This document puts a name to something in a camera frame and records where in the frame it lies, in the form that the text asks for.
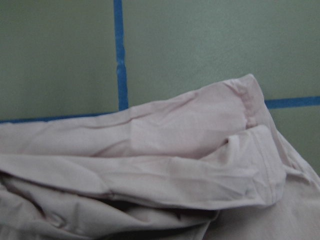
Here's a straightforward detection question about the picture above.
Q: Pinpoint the pink Snoopy t-shirt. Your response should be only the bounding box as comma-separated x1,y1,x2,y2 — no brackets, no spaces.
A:
0,74,320,240

